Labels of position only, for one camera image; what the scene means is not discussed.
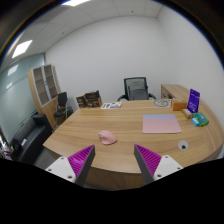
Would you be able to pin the orange box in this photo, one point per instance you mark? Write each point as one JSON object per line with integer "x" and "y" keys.
{"x": 179, "y": 105}

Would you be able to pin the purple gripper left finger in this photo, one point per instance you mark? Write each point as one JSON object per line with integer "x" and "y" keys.
{"x": 74, "y": 168}

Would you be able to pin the green white booklet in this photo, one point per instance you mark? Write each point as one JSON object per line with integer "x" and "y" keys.
{"x": 111, "y": 105}

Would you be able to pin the green packet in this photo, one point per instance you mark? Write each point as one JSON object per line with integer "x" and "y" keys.
{"x": 201, "y": 118}

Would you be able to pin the yellow small box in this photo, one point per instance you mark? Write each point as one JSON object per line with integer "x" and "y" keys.
{"x": 187, "y": 113}

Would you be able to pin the wooden glass-door cabinet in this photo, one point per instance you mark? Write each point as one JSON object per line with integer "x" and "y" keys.
{"x": 44, "y": 89}

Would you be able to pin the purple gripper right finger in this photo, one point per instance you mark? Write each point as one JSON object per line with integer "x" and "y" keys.
{"x": 153, "y": 166}

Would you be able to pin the table cable grommet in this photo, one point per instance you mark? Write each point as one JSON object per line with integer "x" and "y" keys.
{"x": 183, "y": 145}

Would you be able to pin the black mesh office chair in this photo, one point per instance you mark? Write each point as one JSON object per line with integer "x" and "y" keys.
{"x": 136, "y": 88}

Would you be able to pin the blue small packet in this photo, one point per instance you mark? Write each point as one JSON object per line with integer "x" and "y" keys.
{"x": 195, "y": 122}

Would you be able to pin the round grey coaster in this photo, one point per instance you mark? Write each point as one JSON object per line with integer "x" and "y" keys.
{"x": 162, "y": 103}

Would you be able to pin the wooden side return desk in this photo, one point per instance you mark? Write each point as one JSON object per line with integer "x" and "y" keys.
{"x": 173, "y": 91}

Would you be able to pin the small black side chair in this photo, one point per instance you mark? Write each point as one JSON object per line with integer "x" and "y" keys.
{"x": 63, "y": 109}

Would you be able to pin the black leather sofa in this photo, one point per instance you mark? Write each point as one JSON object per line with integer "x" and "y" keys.
{"x": 27, "y": 144}

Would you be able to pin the stacked boxes by wall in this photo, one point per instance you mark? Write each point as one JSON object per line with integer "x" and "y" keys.
{"x": 91, "y": 99}

